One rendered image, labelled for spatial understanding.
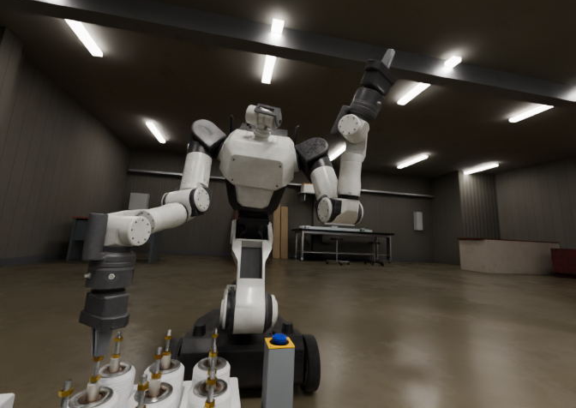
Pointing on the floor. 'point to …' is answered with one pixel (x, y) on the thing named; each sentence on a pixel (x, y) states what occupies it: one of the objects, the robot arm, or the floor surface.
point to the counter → (507, 255)
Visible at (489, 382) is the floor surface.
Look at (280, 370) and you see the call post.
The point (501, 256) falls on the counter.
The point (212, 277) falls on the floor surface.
